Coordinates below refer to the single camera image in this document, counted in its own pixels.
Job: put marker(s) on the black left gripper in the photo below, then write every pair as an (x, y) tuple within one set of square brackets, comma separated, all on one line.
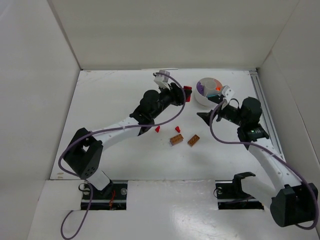
[(178, 92)]

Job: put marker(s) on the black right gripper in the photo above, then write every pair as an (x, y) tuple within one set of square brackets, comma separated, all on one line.
[(217, 109)]

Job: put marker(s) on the lavender lego brick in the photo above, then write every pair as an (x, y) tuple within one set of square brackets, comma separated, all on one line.
[(200, 88)]

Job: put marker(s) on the red rectangular lego brick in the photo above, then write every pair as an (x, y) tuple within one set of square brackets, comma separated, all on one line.
[(187, 87)]

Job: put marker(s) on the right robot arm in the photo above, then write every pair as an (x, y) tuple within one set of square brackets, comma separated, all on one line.
[(292, 201)]

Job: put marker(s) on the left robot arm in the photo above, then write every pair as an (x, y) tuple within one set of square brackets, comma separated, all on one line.
[(84, 151)]

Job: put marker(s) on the white round divided container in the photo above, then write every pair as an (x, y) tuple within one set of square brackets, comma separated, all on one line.
[(210, 85)]

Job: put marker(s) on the brown lego brick upside down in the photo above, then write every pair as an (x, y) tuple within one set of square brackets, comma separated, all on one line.
[(193, 140)]

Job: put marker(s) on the brown lego plate studs up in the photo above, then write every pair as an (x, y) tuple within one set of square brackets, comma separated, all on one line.
[(176, 139)]

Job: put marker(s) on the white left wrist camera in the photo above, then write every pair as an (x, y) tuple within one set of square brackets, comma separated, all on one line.
[(161, 79)]

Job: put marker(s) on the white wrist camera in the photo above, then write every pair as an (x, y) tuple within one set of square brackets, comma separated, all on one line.
[(227, 94), (161, 79)]

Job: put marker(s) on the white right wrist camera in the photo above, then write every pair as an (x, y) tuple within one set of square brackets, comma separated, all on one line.
[(227, 94)]

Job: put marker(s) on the aluminium rail on table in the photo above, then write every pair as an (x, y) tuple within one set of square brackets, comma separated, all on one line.
[(268, 123)]

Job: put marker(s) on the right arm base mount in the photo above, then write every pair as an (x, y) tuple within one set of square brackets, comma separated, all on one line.
[(230, 196)]

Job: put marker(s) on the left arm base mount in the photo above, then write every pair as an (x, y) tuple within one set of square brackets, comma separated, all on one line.
[(115, 199)]

